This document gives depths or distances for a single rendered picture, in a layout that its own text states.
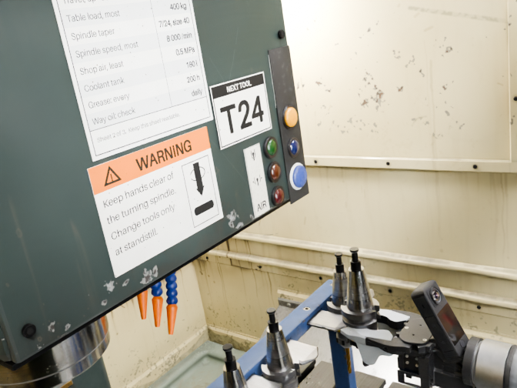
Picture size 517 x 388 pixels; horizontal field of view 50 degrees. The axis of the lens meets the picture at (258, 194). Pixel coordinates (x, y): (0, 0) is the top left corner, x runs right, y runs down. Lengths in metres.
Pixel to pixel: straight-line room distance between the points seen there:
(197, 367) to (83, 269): 1.67
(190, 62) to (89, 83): 0.13
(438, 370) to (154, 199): 0.55
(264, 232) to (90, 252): 1.32
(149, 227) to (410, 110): 0.98
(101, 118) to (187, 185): 0.12
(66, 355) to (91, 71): 0.33
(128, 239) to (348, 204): 1.11
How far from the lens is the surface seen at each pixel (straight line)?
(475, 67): 1.35
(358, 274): 0.90
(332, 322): 1.06
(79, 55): 0.50
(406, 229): 1.53
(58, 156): 0.48
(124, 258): 0.53
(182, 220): 0.58
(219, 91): 0.61
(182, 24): 0.58
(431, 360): 0.91
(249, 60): 0.66
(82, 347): 0.69
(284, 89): 0.71
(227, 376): 0.85
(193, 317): 2.16
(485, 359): 0.87
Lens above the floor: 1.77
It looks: 17 degrees down
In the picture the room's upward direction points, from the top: 9 degrees counter-clockwise
